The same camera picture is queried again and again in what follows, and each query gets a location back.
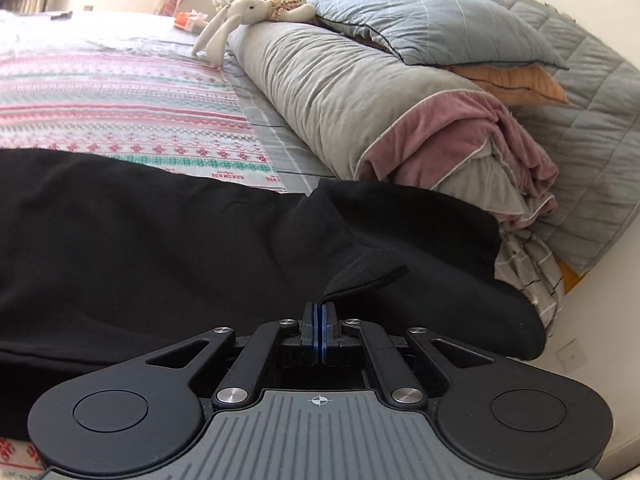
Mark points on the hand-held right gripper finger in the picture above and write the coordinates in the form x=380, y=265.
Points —
x=314, y=332
x=325, y=332

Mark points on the black pants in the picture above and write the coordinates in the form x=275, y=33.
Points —
x=150, y=250

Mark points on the white striped cloth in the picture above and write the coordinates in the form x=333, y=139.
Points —
x=530, y=270

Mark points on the grey rolled quilt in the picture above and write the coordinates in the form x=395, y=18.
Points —
x=340, y=100

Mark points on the patterned printed blanket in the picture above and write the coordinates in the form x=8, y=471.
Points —
x=115, y=105

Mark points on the orange pillow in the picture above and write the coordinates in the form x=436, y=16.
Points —
x=515, y=82

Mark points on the white stuffed rabbit toy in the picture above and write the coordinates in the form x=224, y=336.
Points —
x=250, y=12

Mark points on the blue quilted pillow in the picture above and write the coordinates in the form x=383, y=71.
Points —
x=430, y=20

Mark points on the orange box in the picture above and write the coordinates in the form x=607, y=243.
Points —
x=187, y=20

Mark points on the grey quilted headboard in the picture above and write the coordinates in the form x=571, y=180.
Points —
x=590, y=110

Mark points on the grey checked bed sheet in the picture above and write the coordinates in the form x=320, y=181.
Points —
x=100, y=32

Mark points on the black remote control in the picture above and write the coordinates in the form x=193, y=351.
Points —
x=62, y=15

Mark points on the white wall socket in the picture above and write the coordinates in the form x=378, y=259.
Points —
x=571, y=354

